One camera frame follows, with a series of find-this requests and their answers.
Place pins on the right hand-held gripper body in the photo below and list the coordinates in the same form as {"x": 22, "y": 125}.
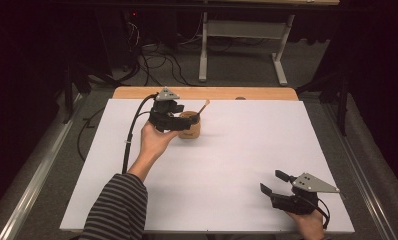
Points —
{"x": 295, "y": 201}

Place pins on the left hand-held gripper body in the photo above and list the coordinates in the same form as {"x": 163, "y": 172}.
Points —
{"x": 163, "y": 118}

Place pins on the round wooden cup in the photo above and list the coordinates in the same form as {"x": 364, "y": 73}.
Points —
{"x": 191, "y": 131}

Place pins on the black stick with wooden tip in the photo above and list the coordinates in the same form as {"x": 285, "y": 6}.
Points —
{"x": 203, "y": 106}

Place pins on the person's left hand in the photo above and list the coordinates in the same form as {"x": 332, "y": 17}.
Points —
{"x": 153, "y": 143}

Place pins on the person's right hand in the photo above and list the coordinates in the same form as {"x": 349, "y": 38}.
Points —
{"x": 308, "y": 226}

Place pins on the wooden table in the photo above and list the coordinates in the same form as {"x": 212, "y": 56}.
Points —
{"x": 220, "y": 92}

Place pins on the white board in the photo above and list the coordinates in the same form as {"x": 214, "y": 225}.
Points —
{"x": 220, "y": 180}

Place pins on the dark metal stand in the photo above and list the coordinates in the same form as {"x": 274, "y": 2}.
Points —
{"x": 68, "y": 93}
{"x": 343, "y": 100}

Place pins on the metal floor rail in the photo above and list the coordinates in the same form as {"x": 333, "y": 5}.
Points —
{"x": 360, "y": 160}
{"x": 43, "y": 163}

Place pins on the white metal desk frame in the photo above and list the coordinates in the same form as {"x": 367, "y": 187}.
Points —
{"x": 243, "y": 30}

